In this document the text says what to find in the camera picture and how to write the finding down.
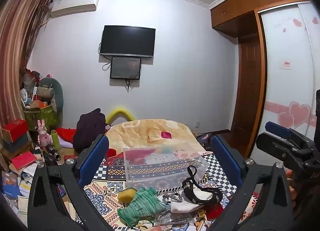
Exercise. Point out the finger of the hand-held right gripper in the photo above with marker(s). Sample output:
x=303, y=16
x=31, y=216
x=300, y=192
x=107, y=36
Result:
x=277, y=129
x=273, y=146

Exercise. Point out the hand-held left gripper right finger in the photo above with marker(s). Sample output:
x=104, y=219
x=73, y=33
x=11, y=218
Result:
x=226, y=157

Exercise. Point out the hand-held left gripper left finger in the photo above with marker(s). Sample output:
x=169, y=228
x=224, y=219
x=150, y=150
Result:
x=96, y=161

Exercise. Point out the black patterned underwear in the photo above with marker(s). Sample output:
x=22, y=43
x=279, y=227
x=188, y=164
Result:
x=197, y=193

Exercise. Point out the clear plastic storage box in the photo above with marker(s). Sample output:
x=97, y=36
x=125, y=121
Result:
x=165, y=168

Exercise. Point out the green knitted cloth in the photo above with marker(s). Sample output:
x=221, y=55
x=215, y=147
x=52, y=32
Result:
x=142, y=208

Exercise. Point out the person's right hand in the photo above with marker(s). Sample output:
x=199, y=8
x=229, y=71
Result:
x=290, y=191

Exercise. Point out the purple patterned cloth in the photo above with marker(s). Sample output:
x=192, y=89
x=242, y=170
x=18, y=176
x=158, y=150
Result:
x=203, y=139

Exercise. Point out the black clothing pile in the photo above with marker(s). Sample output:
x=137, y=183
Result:
x=88, y=131

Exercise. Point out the colourful patterned bed sheet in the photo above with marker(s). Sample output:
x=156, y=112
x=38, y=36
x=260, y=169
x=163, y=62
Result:
x=105, y=193

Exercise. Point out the white heart-print wardrobe door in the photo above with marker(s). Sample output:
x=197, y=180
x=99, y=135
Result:
x=287, y=91

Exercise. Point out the red cloth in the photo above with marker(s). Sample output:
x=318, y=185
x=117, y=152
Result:
x=66, y=135

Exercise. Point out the black cylindrical flashlight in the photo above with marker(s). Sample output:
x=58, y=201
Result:
x=53, y=153

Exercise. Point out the yellow sponge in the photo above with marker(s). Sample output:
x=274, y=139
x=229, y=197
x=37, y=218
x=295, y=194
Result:
x=126, y=195

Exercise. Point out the green cylindrical bottle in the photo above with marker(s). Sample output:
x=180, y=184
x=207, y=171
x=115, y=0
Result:
x=55, y=140

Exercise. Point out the brown wooden door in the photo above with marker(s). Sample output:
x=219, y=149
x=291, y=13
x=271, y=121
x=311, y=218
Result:
x=246, y=91

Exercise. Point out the beige fleece blanket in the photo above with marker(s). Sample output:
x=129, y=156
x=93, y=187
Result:
x=140, y=133

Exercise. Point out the yellow curved foam tube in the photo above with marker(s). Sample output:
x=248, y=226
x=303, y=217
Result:
x=119, y=111

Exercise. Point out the pink bunny figure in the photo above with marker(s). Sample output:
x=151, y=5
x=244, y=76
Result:
x=43, y=135

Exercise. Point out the small pink cloth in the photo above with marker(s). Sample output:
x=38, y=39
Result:
x=166, y=135

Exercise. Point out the green storage bin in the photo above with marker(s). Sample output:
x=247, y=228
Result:
x=41, y=118

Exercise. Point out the red book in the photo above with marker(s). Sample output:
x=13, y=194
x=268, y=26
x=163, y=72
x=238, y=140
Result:
x=23, y=161

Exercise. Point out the pile of papers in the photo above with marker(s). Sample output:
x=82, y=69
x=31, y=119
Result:
x=26, y=181

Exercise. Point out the grey-green plush cushion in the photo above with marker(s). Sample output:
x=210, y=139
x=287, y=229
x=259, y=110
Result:
x=58, y=96

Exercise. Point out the dark grey box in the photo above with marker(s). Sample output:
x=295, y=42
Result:
x=17, y=143

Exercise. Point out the silver glitter pouch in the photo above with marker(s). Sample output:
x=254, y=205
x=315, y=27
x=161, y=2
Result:
x=172, y=218

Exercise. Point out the red box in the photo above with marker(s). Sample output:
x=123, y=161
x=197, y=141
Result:
x=15, y=128

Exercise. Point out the blue booklet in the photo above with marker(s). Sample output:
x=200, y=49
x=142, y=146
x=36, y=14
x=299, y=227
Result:
x=10, y=187

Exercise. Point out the brown wooden overhead cabinet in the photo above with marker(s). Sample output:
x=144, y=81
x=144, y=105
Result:
x=240, y=9

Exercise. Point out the brown striped curtain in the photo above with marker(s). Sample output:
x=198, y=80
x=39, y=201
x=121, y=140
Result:
x=17, y=53

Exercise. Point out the white air conditioner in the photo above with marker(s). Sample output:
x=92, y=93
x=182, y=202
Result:
x=73, y=5

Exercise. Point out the white wall socket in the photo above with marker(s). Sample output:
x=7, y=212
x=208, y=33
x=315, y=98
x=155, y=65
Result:
x=197, y=124

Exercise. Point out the small wall-mounted monitor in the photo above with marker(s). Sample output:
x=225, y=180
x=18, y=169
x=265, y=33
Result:
x=125, y=68

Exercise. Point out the wall-mounted black television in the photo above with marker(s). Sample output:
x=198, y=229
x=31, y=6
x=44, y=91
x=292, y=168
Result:
x=127, y=41

